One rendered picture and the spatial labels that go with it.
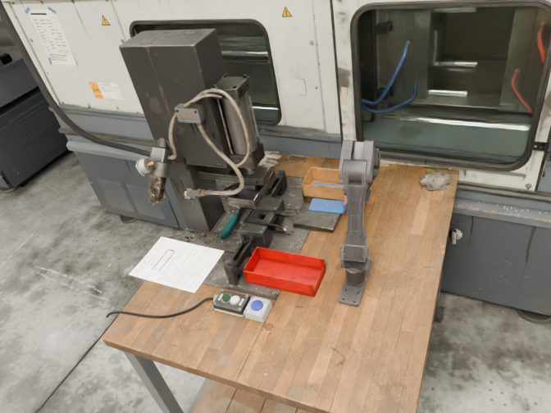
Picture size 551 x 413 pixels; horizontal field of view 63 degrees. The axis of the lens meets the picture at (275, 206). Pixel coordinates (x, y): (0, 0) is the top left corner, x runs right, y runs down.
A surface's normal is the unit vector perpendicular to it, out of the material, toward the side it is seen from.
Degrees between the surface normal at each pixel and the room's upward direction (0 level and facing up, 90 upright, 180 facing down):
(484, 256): 90
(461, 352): 0
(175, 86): 90
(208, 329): 0
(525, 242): 90
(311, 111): 90
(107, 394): 0
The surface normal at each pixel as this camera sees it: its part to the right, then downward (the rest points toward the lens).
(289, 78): -0.43, 0.62
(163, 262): -0.16, -0.77
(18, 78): 0.89, 0.17
